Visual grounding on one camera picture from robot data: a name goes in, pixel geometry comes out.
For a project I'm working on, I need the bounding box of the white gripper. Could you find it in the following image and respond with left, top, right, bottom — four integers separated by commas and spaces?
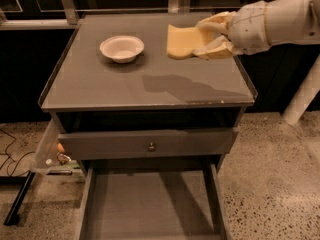
193, 1, 271, 60

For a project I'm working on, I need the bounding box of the yellow sponge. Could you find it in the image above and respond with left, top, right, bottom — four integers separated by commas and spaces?
167, 25, 215, 59

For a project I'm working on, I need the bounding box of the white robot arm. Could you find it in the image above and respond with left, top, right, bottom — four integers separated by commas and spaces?
193, 0, 320, 59

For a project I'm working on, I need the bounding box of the grey drawer cabinet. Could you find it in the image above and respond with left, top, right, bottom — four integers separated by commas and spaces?
37, 11, 259, 240

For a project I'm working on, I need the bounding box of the grey closed top drawer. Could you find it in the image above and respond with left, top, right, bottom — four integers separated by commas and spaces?
58, 127, 239, 160

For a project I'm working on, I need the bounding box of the round metal drawer knob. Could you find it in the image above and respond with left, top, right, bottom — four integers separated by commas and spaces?
147, 142, 156, 152

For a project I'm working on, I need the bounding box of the open grey middle drawer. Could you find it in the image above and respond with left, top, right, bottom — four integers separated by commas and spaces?
73, 163, 233, 240

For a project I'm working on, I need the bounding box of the white paper bowl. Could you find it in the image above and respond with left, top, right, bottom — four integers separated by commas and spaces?
99, 35, 144, 63

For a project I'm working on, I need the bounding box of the white diagonal pole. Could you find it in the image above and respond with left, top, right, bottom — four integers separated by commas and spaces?
282, 55, 320, 125

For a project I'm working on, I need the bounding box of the clear plastic side bin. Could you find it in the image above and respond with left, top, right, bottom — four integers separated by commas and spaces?
31, 121, 79, 175

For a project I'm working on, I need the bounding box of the black metal floor bar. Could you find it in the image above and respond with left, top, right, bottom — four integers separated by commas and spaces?
1, 171, 35, 226

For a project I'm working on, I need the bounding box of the metal window frame rail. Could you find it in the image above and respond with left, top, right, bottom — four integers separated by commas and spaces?
0, 0, 320, 32

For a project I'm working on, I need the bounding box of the black floor cable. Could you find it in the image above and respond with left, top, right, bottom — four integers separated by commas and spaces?
0, 128, 36, 178

